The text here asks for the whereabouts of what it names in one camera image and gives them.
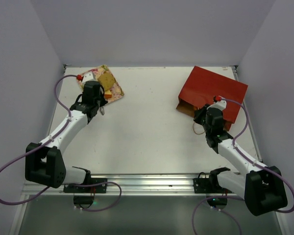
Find floral patterned tray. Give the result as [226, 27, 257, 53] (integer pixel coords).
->
[76, 65, 124, 103]

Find orange fake sandwich bread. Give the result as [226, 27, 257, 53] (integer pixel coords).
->
[104, 90, 112, 99]

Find silver metal tongs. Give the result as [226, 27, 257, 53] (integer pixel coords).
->
[98, 88, 107, 116]

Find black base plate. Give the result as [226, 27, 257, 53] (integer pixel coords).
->
[63, 177, 107, 193]
[193, 172, 233, 194]

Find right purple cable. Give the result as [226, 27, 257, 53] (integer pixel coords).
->
[192, 95, 294, 235]

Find round yellow fake bread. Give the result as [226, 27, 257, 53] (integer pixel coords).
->
[98, 73, 115, 91]

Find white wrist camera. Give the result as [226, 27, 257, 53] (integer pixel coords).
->
[77, 71, 96, 84]
[208, 95, 227, 111]

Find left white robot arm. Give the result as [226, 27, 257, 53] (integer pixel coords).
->
[25, 80, 107, 192]

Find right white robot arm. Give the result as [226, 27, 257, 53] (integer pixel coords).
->
[194, 101, 288, 216]

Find red paper bag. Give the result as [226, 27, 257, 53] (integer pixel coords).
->
[176, 66, 248, 118]

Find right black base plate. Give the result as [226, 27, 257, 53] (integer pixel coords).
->
[193, 172, 233, 194]

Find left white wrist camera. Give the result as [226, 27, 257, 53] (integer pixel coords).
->
[77, 71, 96, 84]

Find aluminium mounting rail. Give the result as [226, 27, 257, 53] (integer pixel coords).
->
[22, 173, 217, 196]

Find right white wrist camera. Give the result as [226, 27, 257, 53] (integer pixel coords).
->
[208, 95, 227, 111]

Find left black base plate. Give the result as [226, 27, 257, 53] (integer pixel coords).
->
[63, 177, 107, 193]

